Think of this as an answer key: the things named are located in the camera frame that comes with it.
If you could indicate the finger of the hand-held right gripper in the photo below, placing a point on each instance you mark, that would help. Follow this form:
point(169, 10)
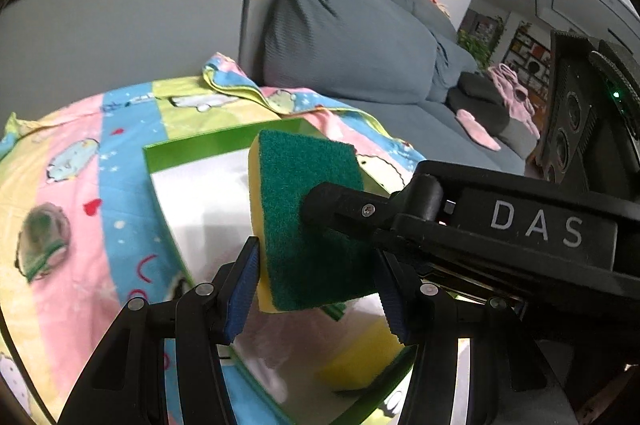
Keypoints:
point(345, 205)

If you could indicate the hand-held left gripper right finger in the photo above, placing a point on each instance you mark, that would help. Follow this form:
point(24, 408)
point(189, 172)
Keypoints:
point(393, 311)

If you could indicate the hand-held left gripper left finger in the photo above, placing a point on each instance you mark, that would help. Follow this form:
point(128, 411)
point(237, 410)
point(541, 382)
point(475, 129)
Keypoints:
point(242, 297)

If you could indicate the green and yellow scouring sponge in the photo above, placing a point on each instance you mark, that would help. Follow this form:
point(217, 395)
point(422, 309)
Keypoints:
point(300, 170)

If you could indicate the green box with white inside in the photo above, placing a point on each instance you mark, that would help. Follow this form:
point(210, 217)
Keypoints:
point(200, 200)

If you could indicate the pink garment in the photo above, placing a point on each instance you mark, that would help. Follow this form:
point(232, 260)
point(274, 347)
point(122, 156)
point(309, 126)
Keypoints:
point(515, 95)

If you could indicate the dark grey round cushion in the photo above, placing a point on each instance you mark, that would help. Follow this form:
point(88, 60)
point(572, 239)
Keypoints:
point(475, 102)

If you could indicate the grey sofa cushion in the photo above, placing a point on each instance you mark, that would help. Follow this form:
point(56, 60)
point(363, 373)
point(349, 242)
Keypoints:
point(340, 40)

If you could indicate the dark display shelf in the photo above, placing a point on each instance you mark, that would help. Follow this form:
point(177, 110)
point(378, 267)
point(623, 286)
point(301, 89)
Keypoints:
point(530, 60)

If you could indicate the green houseplant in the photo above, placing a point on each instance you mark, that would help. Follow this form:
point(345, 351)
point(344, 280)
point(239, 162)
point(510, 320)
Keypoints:
point(480, 42)

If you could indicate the printed cartoon blanket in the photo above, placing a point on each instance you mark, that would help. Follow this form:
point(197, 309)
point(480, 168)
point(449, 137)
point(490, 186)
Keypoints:
point(75, 205)

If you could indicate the grey sofa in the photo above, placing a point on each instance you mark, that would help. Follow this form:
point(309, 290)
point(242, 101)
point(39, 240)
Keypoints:
point(150, 20)

